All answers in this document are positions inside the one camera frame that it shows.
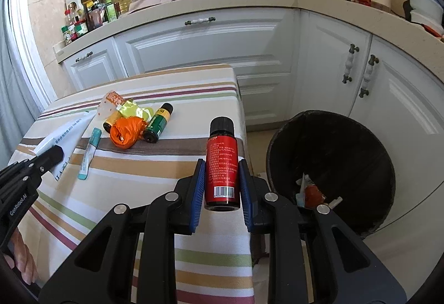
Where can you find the cluster of condiment bottles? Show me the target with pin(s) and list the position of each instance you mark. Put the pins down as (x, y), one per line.
(100, 9)

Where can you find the white food container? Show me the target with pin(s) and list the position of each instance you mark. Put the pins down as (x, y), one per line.
(425, 18)

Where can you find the small red bottle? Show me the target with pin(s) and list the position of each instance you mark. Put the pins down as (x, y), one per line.
(222, 165)

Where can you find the yellow foil wrapper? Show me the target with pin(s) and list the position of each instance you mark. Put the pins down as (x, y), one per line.
(131, 110)

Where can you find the small brown yellow-label bottle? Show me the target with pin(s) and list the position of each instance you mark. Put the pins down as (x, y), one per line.
(108, 124)

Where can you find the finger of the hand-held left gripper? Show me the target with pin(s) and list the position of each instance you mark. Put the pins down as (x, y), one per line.
(48, 158)

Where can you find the red plastic bag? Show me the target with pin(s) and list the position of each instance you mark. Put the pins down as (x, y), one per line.
(314, 196)

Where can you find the person's left hand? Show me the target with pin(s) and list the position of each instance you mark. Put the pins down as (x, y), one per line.
(22, 255)

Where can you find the striped tablecloth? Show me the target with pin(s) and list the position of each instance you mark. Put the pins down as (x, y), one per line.
(156, 158)

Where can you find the small green bottle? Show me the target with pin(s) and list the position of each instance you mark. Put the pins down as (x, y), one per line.
(158, 122)

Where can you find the teal capped tube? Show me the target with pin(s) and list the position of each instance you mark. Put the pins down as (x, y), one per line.
(89, 155)

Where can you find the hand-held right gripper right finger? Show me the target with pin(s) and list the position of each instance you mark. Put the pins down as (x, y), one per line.
(246, 196)

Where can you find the orange plastic bag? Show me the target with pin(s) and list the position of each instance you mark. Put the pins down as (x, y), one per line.
(126, 132)

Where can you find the white blue-print medicine box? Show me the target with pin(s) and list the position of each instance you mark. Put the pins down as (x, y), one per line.
(69, 137)

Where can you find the orange dotted clear wrapper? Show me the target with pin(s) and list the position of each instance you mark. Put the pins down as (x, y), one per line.
(109, 104)

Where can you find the black trash bin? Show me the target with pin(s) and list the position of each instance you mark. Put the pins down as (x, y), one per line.
(347, 158)

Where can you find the white door frame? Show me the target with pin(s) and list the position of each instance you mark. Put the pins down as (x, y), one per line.
(27, 47)

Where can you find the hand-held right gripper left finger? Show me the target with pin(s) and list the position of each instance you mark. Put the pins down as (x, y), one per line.
(197, 196)

